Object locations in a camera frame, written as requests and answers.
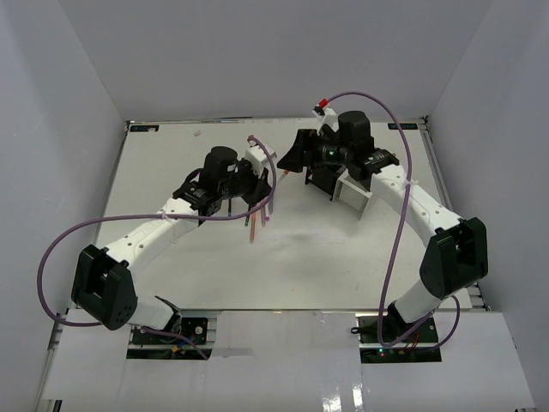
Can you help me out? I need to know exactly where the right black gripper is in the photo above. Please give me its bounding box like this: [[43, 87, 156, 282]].
[[277, 130, 353, 173]]

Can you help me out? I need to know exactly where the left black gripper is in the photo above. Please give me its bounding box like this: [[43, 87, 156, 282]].
[[219, 158, 273, 207]]

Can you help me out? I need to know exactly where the orange capped white marker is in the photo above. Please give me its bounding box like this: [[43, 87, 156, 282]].
[[277, 170, 289, 185]]

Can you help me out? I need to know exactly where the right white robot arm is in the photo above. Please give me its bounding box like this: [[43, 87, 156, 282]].
[[278, 111, 488, 342]]

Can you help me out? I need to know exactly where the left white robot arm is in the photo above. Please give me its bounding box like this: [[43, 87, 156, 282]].
[[71, 144, 276, 342]]

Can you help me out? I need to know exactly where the black slotted container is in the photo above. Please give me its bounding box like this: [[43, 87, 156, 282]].
[[305, 166, 345, 201]]

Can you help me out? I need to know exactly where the tan pen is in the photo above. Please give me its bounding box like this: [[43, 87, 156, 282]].
[[249, 213, 256, 244]]

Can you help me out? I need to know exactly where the white slotted container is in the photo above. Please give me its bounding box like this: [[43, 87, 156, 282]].
[[333, 171, 372, 220]]

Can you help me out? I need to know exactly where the right blue table label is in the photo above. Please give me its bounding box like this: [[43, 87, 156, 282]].
[[387, 123, 419, 130]]

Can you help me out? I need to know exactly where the blue table label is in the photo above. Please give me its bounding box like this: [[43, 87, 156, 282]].
[[387, 123, 419, 130], [129, 124, 160, 133]]

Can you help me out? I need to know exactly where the left blue table label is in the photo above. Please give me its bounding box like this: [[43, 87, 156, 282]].
[[129, 124, 160, 133]]

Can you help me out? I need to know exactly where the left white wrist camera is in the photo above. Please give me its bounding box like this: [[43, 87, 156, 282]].
[[244, 144, 270, 177]]

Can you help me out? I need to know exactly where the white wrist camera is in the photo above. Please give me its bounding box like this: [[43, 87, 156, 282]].
[[312, 99, 339, 135], [244, 144, 270, 177]]

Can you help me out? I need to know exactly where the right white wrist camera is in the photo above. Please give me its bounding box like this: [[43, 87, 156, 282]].
[[312, 99, 339, 135]]

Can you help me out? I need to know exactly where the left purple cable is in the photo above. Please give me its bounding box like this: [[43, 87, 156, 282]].
[[37, 135, 278, 361]]

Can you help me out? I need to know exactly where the purple cable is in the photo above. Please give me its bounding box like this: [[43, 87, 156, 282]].
[[37, 135, 278, 361], [319, 91, 462, 349]]

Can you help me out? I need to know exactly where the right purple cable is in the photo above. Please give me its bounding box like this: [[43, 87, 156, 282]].
[[319, 91, 462, 349]]

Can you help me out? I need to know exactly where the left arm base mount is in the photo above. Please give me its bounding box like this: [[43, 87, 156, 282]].
[[126, 295, 214, 361]]

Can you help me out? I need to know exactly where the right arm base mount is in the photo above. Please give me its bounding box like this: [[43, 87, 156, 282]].
[[350, 300, 443, 364]]

